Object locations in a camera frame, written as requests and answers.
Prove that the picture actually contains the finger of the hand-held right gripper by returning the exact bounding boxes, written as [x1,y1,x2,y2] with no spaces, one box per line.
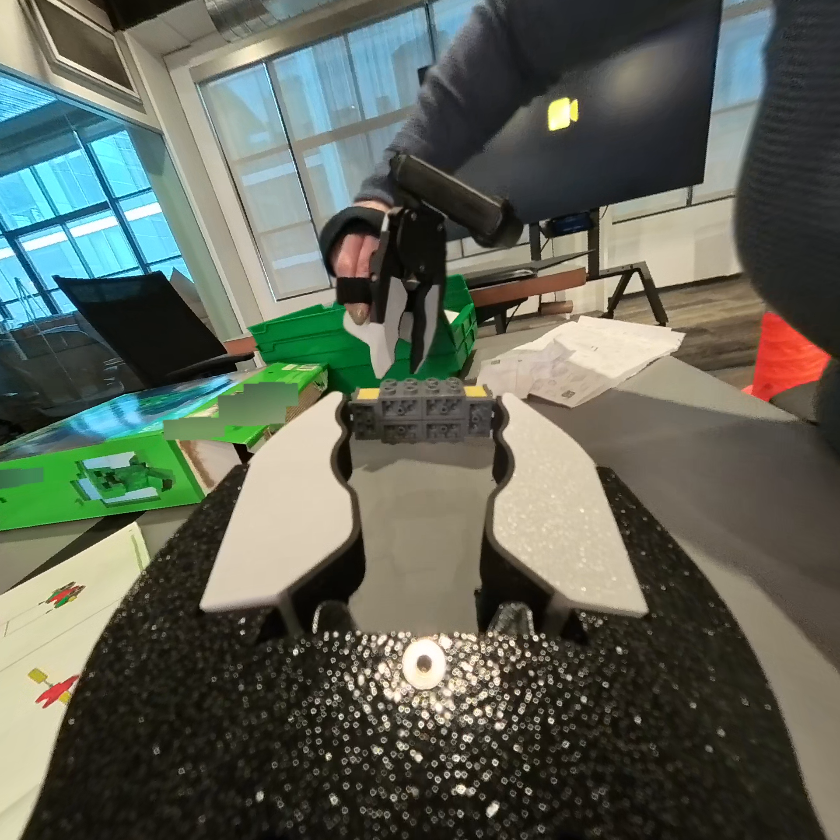
[357,282,412,380]
[408,274,448,374]

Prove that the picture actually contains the grey desk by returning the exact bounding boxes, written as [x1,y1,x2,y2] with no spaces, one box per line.
[0,348,840,840]

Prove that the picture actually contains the person's right forearm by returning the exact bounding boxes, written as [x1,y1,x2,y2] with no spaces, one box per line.
[354,0,592,211]

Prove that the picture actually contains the person's torso in dark sweater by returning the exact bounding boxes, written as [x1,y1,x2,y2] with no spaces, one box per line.
[735,0,840,454]

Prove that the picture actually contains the person's right hand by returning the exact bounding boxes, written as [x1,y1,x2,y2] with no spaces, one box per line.
[331,230,382,326]

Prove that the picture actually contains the large window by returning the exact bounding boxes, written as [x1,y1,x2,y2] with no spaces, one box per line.
[197,3,460,299]

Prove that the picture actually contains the black screen stand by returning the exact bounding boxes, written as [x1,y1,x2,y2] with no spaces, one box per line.
[499,206,670,332]

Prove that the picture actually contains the brown wooden bench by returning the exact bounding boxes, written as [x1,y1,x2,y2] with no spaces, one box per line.
[469,266,586,316]

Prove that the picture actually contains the orange object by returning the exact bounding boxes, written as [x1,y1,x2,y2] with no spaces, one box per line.
[742,311,833,403]

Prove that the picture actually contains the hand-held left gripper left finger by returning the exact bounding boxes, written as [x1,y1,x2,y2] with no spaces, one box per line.
[199,392,365,621]

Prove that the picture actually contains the black office chair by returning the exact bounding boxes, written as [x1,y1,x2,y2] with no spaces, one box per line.
[52,271,257,395]

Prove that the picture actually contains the grey and tan brick assembly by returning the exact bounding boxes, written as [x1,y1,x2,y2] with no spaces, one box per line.
[348,376,497,448]

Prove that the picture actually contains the open instruction booklet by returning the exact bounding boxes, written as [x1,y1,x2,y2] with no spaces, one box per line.
[0,521,153,840]

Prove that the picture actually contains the large black screen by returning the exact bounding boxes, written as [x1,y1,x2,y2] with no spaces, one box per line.
[453,0,724,227]

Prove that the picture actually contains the green toy set box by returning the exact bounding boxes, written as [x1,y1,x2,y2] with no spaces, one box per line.
[0,363,329,532]

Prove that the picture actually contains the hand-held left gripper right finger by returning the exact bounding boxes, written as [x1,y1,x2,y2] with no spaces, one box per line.
[482,392,652,623]

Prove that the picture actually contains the crumpled white paper bag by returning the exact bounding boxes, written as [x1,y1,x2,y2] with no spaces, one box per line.
[476,315,686,404]

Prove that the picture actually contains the green plastic bin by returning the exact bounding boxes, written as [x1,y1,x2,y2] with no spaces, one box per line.
[248,276,479,395]

